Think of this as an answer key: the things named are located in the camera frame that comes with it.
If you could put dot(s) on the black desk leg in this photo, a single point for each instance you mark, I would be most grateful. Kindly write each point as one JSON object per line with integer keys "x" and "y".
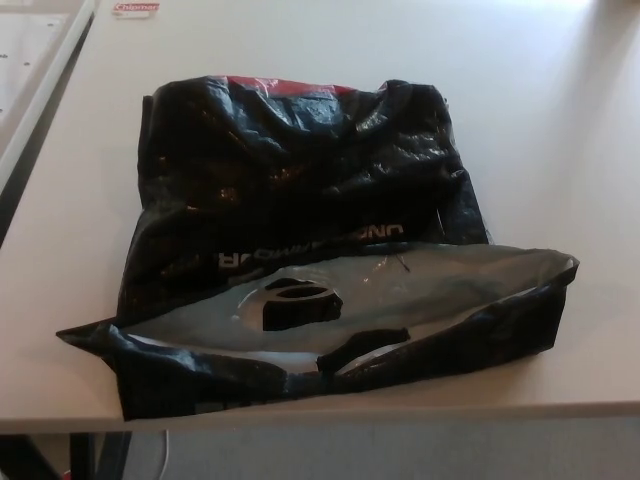
{"x": 107, "y": 457}

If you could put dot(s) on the red white Chipman sticker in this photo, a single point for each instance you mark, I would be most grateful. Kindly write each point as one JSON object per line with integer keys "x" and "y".
{"x": 135, "y": 7}

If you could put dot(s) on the white perforated panel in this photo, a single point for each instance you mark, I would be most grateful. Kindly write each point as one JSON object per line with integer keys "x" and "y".
{"x": 20, "y": 40}

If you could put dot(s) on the black Under Armour plastic bag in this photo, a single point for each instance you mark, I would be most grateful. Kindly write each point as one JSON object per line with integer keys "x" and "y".
{"x": 280, "y": 190}

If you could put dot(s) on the white adjacent desk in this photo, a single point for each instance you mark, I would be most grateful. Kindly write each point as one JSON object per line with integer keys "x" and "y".
{"x": 50, "y": 77}

